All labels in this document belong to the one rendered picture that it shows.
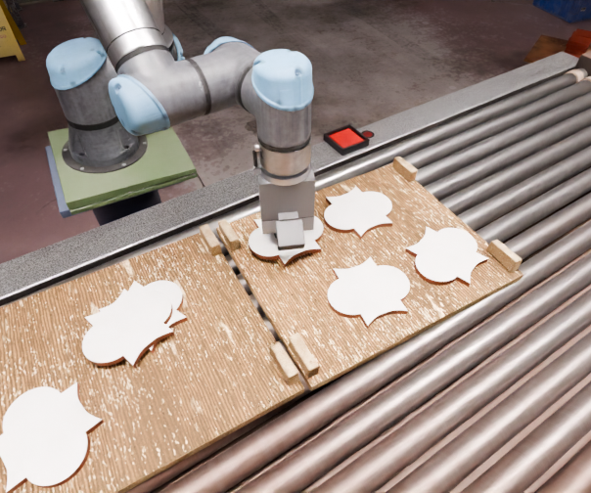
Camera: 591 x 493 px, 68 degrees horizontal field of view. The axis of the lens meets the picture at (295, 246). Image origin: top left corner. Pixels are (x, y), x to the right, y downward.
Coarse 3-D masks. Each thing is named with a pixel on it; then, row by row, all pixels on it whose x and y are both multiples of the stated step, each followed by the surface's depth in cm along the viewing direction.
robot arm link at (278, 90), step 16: (256, 64) 54; (272, 64) 52; (288, 64) 52; (304, 64) 53; (256, 80) 53; (272, 80) 52; (288, 80) 51; (304, 80) 53; (256, 96) 55; (272, 96) 53; (288, 96) 53; (304, 96) 54; (256, 112) 57; (272, 112) 55; (288, 112) 54; (304, 112) 56; (272, 128) 56; (288, 128) 56; (304, 128) 57; (272, 144) 58; (288, 144) 58; (304, 144) 59
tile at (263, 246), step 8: (256, 224) 78; (320, 224) 77; (256, 232) 76; (304, 232) 76; (312, 232) 76; (320, 232) 76; (256, 240) 75; (264, 240) 75; (272, 240) 75; (312, 240) 75; (256, 248) 73; (264, 248) 73; (272, 248) 73; (304, 248) 73; (312, 248) 73; (320, 248) 73; (256, 256) 73; (264, 256) 72; (272, 256) 72; (280, 256) 72; (288, 256) 72; (296, 256) 73
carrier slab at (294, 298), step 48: (336, 192) 86; (384, 192) 86; (240, 240) 78; (336, 240) 78; (384, 240) 78; (480, 240) 78; (288, 288) 70; (432, 288) 70; (480, 288) 70; (288, 336) 64; (336, 336) 64; (384, 336) 64
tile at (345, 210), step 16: (352, 192) 85; (368, 192) 85; (336, 208) 82; (352, 208) 82; (368, 208) 82; (384, 208) 82; (336, 224) 79; (352, 224) 79; (368, 224) 79; (384, 224) 79
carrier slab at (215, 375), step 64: (192, 256) 75; (0, 320) 66; (64, 320) 66; (192, 320) 66; (256, 320) 66; (0, 384) 59; (64, 384) 59; (128, 384) 59; (192, 384) 59; (256, 384) 59; (128, 448) 54; (192, 448) 54
